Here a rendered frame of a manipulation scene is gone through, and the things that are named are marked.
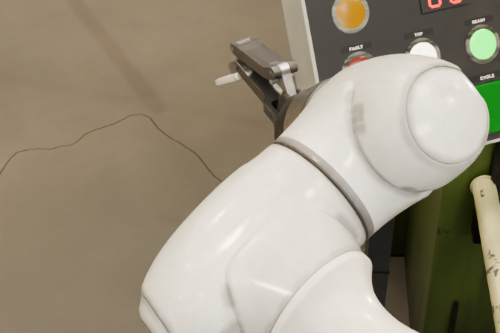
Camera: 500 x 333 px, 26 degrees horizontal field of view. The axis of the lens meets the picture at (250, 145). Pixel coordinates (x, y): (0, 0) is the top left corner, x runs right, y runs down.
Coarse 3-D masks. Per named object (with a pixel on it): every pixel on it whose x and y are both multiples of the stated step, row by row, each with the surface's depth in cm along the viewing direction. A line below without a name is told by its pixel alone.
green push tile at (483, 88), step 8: (496, 80) 161; (480, 88) 160; (488, 88) 160; (496, 88) 160; (488, 96) 160; (496, 96) 160; (488, 104) 160; (496, 104) 161; (496, 112) 161; (496, 120) 161; (496, 128) 161
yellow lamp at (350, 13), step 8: (344, 0) 152; (352, 0) 152; (344, 8) 152; (352, 8) 152; (360, 8) 153; (344, 16) 152; (352, 16) 152; (360, 16) 153; (344, 24) 152; (352, 24) 152; (360, 24) 153
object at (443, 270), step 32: (480, 160) 205; (448, 192) 210; (416, 224) 254; (448, 224) 215; (416, 256) 252; (448, 256) 220; (480, 256) 220; (416, 288) 250; (448, 288) 226; (480, 288) 225; (416, 320) 247; (448, 320) 232; (480, 320) 231
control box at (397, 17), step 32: (288, 0) 154; (320, 0) 151; (384, 0) 154; (416, 0) 156; (448, 0) 157; (480, 0) 159; (288, 32) 157; (320, 32) 151; (352, 32) 153; (384, 32) 154; (416, 32) 156; (448, 32) 158; (320, 64) 152; (480, 64) 160
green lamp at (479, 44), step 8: (480, 32) 159; (488, 32) 160; (472, 40) 159; (480, 40) 159; (488, 40) 160; (472, 48) 159; (480, 48) 159; (488, 48) 160; (480, 56) 160; (488, 56) 160
